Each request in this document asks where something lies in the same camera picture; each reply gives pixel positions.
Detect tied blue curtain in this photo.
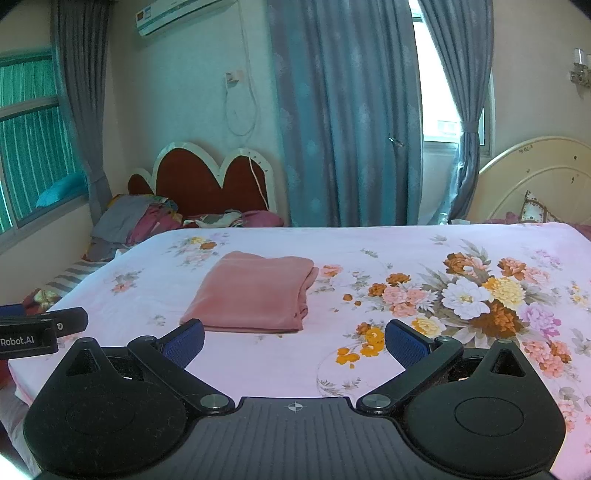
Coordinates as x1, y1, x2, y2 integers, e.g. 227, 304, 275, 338
418, 0, 495, 226

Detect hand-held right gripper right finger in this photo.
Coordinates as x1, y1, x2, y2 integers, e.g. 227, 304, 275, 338
355, 318, 529, 415

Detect red heart-shaped headboard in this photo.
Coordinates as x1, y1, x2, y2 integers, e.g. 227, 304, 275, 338
127, 142, 278, 222

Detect white air conditioner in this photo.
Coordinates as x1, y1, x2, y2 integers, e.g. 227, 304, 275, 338
135, 0, 232, 37

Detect blue patterned curtain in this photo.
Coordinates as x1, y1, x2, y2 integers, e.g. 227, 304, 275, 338
268, 0, 423, 228

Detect window with green screen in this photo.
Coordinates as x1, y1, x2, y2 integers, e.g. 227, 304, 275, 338
0, 48, 90, 232

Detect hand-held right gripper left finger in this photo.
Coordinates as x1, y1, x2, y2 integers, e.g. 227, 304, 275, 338
62, 318, 235, 415

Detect floral pink bed sheet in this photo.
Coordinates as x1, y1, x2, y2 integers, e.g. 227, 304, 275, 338
8, 222, 591, 480

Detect grey striped bed sheet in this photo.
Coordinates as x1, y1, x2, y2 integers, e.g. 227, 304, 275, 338
46, 258, 112, 296

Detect pile of clothes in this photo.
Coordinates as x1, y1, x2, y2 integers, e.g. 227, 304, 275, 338
85, 194, 183, 261

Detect teal cushion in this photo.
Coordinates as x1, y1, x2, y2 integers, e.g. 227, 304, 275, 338
36, 173, 88, 208

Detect grey curtain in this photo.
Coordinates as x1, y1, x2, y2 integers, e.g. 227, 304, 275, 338
51, 0, 114, 227

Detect cream patterned pillow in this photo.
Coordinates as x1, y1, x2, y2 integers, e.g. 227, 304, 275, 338
522, 190, 561, 223

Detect magenta pillow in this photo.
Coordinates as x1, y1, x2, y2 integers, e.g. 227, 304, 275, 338
240, 210, 284, 228

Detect pink sweater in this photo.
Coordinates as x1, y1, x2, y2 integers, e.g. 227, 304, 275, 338
179, 250, 320, 334

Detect white cable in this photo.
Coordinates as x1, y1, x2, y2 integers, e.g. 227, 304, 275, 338
225, 9, 272, 208

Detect cream round headboard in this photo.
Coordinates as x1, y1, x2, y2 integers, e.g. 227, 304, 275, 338
466, 136, 591, 224

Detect wall lamp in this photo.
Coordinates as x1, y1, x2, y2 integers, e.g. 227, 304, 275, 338
569, 47, 591, 86

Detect bright window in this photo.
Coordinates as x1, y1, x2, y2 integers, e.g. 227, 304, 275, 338
413, 9, 490, 153

